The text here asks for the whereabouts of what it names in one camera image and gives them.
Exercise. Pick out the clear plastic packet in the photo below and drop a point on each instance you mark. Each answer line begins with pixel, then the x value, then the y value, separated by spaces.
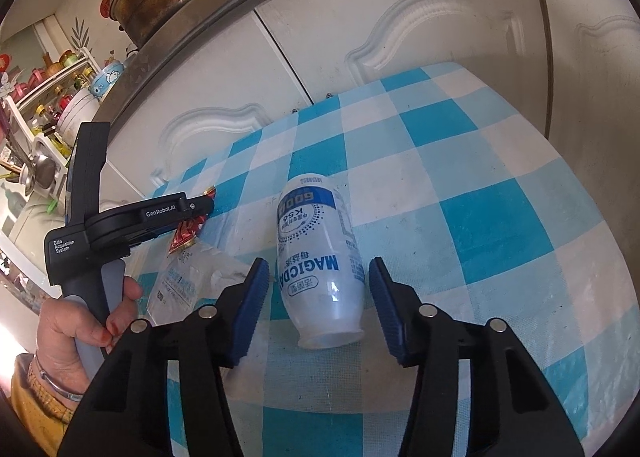
pixel 200 279

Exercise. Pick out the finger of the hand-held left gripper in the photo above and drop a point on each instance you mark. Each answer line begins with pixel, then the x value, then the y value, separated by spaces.
pixel 197 209

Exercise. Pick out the white bottle with blue label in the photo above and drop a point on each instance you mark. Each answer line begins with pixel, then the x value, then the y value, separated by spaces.
pixel 320 257

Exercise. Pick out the red snack wrapper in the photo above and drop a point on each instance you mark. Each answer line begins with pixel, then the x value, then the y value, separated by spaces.
pixel 186 237

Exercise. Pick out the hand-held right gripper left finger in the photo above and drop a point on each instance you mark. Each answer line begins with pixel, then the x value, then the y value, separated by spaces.
pixel 250 312

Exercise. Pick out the white kitchen rack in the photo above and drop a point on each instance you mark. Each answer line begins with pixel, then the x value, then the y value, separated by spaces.
pixel 35 102

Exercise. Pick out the person's left hand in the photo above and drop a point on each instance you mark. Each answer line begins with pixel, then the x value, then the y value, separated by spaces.
pixel 75 322

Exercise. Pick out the blue printed bowl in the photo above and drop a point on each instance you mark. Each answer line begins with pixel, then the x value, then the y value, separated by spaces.
pixel 106 79

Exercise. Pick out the metal ladle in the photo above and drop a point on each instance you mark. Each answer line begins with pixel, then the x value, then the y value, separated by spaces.
pixel 42 169

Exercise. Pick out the person's left forearm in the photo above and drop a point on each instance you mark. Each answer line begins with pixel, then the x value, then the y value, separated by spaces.
pixel 40 407

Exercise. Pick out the blue checkered tablecloth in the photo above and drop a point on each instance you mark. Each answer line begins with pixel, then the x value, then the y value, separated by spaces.
pixel 450 217

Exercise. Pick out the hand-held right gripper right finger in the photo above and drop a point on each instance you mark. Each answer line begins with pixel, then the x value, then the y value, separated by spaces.
pixel 387 312

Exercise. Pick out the white cabinet door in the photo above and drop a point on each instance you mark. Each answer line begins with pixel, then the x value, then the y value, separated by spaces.
pixel 400 22
pixel 590 37
pixel 210 87

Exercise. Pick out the white bowl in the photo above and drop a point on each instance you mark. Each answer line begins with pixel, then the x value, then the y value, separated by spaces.
pixel 77 114

